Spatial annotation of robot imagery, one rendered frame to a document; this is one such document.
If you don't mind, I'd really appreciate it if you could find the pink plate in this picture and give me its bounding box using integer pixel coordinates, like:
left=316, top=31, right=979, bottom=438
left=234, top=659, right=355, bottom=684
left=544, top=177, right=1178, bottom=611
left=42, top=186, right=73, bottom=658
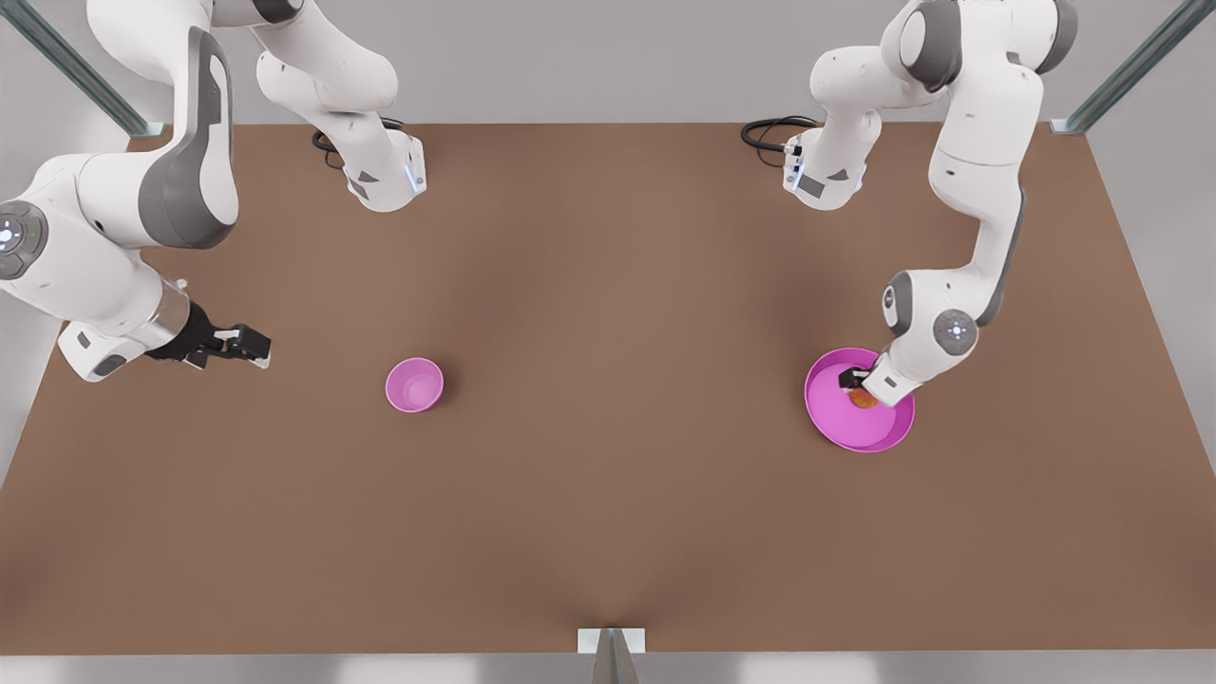
left=804, top=348, right=917, bottom=454

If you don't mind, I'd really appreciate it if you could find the pink bowl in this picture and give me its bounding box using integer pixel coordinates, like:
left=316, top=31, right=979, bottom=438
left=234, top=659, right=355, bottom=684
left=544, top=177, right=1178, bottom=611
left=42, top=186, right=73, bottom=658
left=385, top=357, right=446, bottom=414

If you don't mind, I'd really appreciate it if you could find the black cable loop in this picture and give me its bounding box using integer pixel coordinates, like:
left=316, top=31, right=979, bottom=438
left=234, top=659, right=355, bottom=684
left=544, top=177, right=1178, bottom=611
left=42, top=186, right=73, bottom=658
left=311, top=117, right=407, bottom=173
left=740, top=115, right=824, bottom=169

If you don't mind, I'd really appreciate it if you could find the silver frame post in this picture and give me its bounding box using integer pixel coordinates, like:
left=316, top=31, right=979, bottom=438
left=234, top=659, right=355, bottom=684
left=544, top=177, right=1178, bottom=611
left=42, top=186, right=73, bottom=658
left=1049, top=0, right=1216, bottom=136
left=0, top=0, right=164, bottom=137
left=577, top=627, right=648, bottom=684

